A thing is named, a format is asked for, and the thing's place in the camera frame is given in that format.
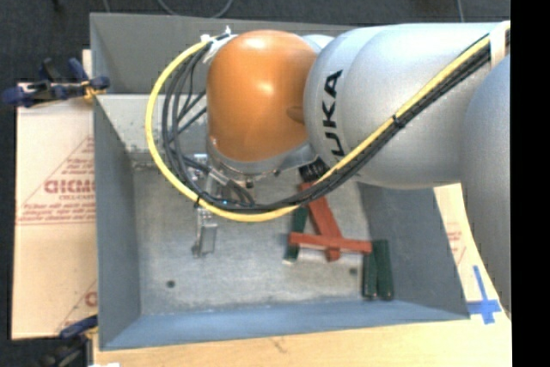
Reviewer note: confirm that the red-brown flat block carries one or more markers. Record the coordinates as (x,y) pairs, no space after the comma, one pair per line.
(352,246)
(324,219)

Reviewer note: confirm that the dark green flat block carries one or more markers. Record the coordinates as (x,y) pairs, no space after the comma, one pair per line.
(297,223)
(370,270)
(385,270)

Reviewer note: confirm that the grey metal bin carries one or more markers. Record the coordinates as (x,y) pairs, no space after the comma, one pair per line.
(240,270)

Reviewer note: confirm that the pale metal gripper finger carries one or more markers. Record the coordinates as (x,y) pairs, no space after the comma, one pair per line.
(197,242)
(210,238)

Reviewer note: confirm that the black cylinder on white bracket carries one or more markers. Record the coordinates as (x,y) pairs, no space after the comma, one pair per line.
(310,172)

